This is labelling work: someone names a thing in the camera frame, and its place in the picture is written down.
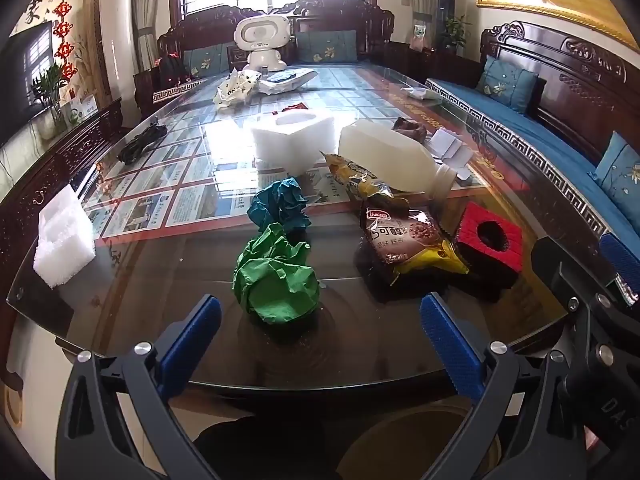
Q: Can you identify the red printed table poster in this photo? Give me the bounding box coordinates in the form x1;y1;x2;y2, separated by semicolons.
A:
82;62;506;241

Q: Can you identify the framed calligraphy wall art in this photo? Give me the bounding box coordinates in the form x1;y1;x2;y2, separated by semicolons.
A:
10;0;96;63

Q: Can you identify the small standing picture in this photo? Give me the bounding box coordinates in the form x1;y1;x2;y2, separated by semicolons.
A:
410;17;431;51

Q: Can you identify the black backpack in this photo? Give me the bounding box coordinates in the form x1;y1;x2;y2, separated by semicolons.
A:
157;52;186;86

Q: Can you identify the teal paper ball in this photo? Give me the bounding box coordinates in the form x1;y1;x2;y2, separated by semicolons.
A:
246;176;311;233

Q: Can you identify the brown round wastebasket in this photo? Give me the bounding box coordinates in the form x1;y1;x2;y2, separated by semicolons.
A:
345;402;503;480

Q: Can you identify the dark wooden television cabinet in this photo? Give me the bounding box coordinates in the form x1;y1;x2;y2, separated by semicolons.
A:
0;97;126;311

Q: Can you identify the black television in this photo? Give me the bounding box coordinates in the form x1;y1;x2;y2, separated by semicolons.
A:
0;20;56;146

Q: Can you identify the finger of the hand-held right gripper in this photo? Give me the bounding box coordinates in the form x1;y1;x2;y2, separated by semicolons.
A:
530;236;608;321
599;232;640;308

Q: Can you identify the green paper ball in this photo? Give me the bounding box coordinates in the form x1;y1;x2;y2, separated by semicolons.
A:
232;222;321;325

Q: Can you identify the brown knit hat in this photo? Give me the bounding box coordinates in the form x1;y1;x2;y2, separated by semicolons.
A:
391;116;428;143

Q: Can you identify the red foam block with hole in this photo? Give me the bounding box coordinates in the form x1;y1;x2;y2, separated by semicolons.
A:
454;201;523;289

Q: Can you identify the carved dark wooden sofa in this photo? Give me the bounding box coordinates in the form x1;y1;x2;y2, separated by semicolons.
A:
134;0;396;116
425;20;640;261

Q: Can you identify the brown snack packet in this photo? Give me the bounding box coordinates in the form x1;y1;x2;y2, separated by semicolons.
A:
361;205;470;277

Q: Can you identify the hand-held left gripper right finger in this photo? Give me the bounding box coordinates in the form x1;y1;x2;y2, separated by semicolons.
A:
419;291;586;480

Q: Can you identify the white green box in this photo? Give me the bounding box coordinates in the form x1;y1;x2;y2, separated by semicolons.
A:
65;95;98;123

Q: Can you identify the white robot toy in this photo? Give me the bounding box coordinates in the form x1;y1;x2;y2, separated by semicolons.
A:
234;14;290;72

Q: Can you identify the blue sofa seat cushion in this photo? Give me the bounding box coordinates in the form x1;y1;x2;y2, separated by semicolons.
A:
425;77;640;241

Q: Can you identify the yellow snack wrapper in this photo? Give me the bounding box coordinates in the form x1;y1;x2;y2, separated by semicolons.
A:
320;151;401;211

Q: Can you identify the white tower air conditioner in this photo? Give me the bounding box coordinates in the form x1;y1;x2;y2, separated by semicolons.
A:
99;0;138;106

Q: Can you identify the white tissue pack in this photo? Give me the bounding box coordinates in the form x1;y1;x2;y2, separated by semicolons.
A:
402;86;441;103

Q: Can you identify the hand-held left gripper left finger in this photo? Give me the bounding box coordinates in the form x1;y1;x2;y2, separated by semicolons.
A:
55;294;223;480

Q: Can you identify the dark wooden side table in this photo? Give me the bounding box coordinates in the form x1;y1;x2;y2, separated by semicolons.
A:
385;42;481;86

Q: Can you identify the white foam packing piece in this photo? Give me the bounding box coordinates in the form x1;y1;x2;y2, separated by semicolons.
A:
32;186;97;289

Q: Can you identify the green potted plant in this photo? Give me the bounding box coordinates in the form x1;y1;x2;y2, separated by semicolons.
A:
442;15;473;53
30;62;68;138

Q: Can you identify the black cable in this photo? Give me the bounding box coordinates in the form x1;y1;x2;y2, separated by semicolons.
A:
117;122;168;163

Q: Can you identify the white printed plastic bag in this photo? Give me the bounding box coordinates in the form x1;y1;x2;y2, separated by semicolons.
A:
214;69;262;108

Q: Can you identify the red knot string decoration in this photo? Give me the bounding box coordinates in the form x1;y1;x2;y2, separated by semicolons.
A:
52;1;76;78

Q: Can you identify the white paper card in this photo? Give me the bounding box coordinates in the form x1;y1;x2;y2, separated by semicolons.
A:
447;147;473;181
427;129;463;158

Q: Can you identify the white plastic bottle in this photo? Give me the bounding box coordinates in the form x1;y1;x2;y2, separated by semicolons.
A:
338;119;458;196

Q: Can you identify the white foam block with hole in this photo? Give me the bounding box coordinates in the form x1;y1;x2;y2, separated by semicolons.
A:
250;109;336;177

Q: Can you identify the white wet wipe pack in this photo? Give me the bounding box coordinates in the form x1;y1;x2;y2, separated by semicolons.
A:
257;67;318;95

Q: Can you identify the teal embroidered cushion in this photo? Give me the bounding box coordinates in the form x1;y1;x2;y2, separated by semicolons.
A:
182;42;228;78
475;56;538;113
590;131;640;211
295;30;358;64

